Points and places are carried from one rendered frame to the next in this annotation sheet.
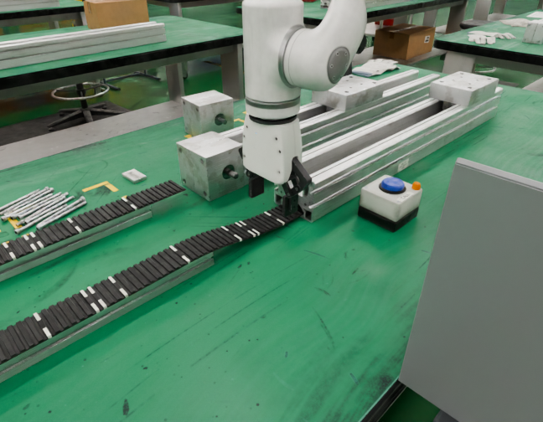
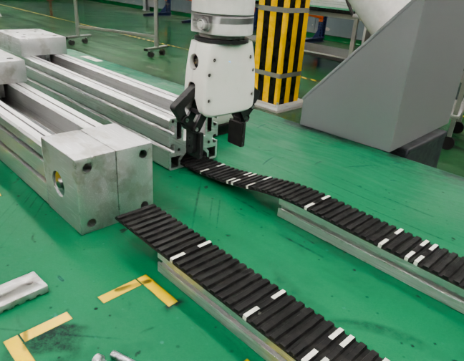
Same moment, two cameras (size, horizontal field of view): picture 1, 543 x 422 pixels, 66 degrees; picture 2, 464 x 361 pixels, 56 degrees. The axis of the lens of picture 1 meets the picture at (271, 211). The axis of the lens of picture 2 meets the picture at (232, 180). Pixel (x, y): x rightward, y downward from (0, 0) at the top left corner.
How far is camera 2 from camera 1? 0.89 m
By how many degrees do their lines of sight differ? 78
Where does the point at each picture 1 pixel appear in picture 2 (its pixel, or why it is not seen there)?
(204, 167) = (147, 161)
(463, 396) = (409, 125)
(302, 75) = not seen: outside the picture
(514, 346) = (426, 75)
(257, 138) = (231, 66)
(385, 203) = not seen: hidden behind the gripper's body
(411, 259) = (268, 132)
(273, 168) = (247, 92)
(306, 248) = (259, 163)
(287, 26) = not seen: outside the picture
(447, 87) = (40, 39)
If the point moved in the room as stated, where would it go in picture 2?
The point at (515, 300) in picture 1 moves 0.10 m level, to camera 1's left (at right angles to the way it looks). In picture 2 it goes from (429, 51) to (455, 60)
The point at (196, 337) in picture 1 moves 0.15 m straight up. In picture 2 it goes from (402, 215) to (429, 109)
